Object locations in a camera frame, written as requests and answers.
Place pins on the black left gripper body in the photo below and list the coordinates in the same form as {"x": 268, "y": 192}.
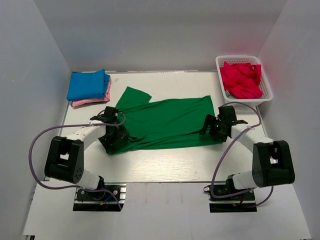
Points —
{"x": 117, "y": 135}

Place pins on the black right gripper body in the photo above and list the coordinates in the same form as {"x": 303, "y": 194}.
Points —
{"x": 216, "y": 129}

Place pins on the green t shirt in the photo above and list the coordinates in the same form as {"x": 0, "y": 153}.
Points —
{"x": 166, "y": 124}

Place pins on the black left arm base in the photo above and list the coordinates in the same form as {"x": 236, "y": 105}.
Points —
{"x": 85, "y": 201}

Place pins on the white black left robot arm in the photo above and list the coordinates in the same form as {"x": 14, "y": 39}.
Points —
{"x": 66, "y": 155}

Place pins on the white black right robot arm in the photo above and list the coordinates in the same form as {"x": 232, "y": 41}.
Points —
{"x": 272, "y": 163}

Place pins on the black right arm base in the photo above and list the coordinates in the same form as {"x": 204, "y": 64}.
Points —
{"x": 243, "y": 203}

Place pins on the crumpled red t shirt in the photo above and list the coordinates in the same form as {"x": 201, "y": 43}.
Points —
{"x": 242, "y": 80}

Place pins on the folded pink t shirt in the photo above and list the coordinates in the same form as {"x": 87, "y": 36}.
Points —
{"x": 106, "y": 98}

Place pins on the white plastic basket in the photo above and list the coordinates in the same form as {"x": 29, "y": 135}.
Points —
{"x": 264, "y": 84}

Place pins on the folded blue t shirt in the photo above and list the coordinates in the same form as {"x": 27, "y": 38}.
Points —
{"x": 90, "y": 85}

